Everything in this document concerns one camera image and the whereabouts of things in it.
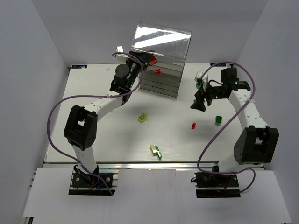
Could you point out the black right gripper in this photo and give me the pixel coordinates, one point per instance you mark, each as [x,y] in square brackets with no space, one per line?
[202,96]

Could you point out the clear drawer container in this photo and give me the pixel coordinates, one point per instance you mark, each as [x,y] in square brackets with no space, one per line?
[170,47]

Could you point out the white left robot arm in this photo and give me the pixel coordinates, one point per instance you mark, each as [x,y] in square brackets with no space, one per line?
[81,125]

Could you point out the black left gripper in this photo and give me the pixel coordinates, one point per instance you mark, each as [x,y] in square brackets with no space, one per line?
[142,59]

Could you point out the small green lego cube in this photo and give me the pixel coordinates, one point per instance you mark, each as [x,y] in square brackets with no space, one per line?
[198,85]

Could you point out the blue label corner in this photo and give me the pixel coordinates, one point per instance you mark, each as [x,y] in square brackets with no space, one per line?
[218,64]
[78,66]

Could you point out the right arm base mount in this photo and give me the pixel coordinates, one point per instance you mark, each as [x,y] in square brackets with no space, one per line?
[216,186]

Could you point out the light green lego assembly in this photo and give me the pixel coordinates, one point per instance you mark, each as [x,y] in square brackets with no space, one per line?
[155,150]

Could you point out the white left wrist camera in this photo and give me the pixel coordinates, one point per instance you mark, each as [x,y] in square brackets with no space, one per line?
[120,52]

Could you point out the aluminium table front rail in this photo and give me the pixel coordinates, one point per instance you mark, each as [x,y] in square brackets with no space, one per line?
[128,165]

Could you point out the blue label left corner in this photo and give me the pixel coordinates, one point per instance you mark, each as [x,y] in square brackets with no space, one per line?
[78,66]

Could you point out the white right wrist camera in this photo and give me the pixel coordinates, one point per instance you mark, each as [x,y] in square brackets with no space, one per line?
[202,77]

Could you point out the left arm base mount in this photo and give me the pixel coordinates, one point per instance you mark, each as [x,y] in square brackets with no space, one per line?
[83,184]

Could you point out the large red lego piece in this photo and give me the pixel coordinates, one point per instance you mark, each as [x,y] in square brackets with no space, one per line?
[153,61]

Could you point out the dark green lego brick right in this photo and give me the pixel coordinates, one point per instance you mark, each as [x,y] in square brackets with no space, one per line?
[218,120]

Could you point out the blue label right corner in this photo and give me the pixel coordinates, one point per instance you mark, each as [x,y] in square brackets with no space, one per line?
[218,64]

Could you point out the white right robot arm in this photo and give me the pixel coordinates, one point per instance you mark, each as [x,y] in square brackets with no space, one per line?
[257,142]

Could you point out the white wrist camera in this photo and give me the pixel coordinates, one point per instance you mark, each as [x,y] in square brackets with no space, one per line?
[120,52]
[202,77]

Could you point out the lime green lego brick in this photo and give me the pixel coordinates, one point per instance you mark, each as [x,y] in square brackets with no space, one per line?
[142,118]

